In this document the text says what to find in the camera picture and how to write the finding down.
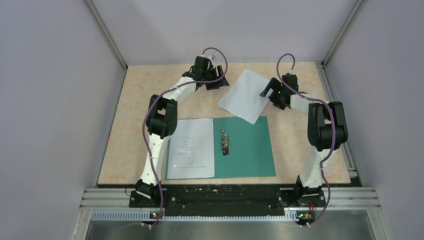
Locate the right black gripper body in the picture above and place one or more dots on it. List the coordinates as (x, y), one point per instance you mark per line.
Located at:
(277, 98)

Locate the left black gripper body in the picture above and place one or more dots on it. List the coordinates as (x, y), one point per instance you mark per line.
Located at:
(210, 74)

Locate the white paper sheets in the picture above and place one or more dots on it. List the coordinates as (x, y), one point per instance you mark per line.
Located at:
(243, 99)

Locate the green plastic folder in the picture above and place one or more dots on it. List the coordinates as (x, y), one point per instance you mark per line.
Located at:
(250, 149)

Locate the printed white paper sheet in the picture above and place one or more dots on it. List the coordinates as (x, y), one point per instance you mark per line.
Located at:
(191, 153)

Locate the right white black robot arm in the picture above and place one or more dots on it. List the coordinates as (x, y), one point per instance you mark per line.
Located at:
(326, 128)

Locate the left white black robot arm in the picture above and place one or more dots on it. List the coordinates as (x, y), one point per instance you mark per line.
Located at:
(161, 119)

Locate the metal folder clip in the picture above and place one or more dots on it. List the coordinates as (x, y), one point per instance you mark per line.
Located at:
(224, 142)

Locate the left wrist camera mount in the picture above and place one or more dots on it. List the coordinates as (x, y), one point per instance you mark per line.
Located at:
(211, 57)

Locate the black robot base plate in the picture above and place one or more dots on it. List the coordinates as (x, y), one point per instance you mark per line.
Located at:
(231, 200)

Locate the aluminium frame rail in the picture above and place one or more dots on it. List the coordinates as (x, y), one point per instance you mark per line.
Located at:
(105, 198)

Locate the grey slotted cable duct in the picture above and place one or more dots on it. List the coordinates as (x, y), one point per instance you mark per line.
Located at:
(147, 216)

